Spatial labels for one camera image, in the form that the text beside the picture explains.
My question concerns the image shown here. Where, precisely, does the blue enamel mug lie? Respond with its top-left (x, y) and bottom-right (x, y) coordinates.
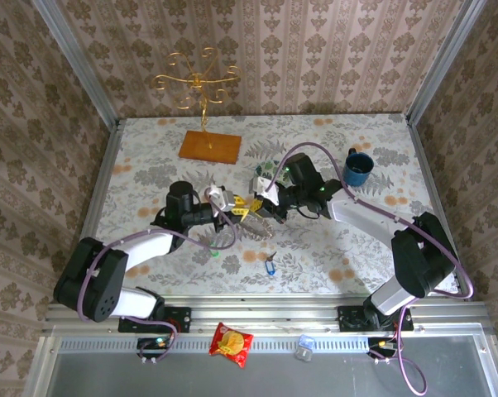
top-left (342, 147), bottom-right (375, 188)

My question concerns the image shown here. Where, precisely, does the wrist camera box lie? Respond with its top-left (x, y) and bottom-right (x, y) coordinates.
top-left (208, 185), bottom-right (238, 213)
top-left (251, 175), bottom-right (281, 202)

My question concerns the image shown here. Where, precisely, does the floral tablecloth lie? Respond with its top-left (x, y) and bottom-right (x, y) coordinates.
top-left (89, 113), bottom-right (461, 297)

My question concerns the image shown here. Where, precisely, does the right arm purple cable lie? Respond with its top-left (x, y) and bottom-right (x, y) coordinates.
top-left (271, 142), bottom-right (476, 396)

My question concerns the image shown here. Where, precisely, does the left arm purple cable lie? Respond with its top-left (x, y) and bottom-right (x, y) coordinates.
top-left (75, 186), bottom-right (238, 366)

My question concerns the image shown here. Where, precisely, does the aluminium frame rail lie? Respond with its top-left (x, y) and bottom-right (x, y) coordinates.
top-left (41, 300), bottom-right (492, 336)

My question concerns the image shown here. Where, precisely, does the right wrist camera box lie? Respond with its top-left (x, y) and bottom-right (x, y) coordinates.
top-left (251, 175), bottom-right (281, 202)

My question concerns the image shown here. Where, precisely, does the green leaf pattern bowl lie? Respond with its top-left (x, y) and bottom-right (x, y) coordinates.
top-left (254, 160), bottom-right (294, 194)

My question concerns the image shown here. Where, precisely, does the gold wire stand wooden base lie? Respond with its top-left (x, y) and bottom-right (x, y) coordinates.
top-left (152, 46), bottom-right (242, 165)

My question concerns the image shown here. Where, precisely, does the slotted grey cable duct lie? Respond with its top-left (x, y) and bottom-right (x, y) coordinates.
top-left (56, 335), bottom-right (488, 353)

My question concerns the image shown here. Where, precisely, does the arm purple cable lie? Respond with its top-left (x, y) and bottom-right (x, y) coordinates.
top-left (75, 186), bottom-right (238, 366)
top-left (271, 142), bottom-right (476, 396)

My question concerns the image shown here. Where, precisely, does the aluminium frame post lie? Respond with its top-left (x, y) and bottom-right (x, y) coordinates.
top-left (30, 0), bottom-right (122, 125)
top-left (405, 0), bottom-right (488, 125)

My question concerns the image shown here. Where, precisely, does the small clear plastic cup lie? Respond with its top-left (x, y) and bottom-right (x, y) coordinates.
top-left (294, 333), bottom-right (316, 363)

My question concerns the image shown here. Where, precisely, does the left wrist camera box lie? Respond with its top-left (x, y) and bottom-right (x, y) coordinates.
top-left (208, 185), bottom-right (238, 213)

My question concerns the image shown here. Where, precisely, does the red snack packet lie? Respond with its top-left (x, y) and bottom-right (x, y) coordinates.
top-left (208, 321), bottom-right (255, 369)

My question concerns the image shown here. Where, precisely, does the aluminium side rail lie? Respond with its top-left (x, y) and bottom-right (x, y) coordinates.
top-left (60, 118), bottom-right (127, 305)
top-left (405, 115), bottom-right (474, 302)

